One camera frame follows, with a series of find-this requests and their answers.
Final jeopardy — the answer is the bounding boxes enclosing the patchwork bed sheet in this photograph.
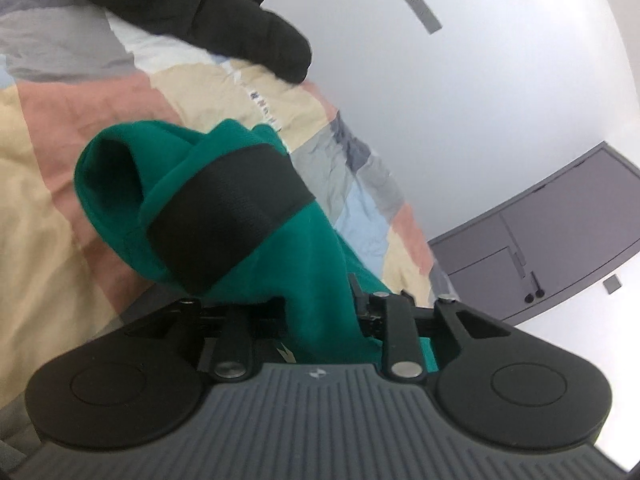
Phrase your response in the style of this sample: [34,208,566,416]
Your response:
[0,0,457,411]

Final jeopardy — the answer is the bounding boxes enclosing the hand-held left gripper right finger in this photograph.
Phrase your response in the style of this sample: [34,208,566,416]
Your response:
[348,274,507,382]

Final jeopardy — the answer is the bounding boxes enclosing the grey wall switch panel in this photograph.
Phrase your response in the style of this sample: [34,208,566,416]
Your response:
[394,0,444,36]

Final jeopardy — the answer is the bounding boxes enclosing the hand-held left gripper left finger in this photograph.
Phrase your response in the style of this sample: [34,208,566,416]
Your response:
[122,296,287,381]

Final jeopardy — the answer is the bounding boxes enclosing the green hoodie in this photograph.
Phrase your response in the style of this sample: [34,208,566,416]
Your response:
[74,119,441,376]

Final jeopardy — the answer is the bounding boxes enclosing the black puffer jacket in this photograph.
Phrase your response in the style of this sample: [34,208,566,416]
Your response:
[70,0,313,86]

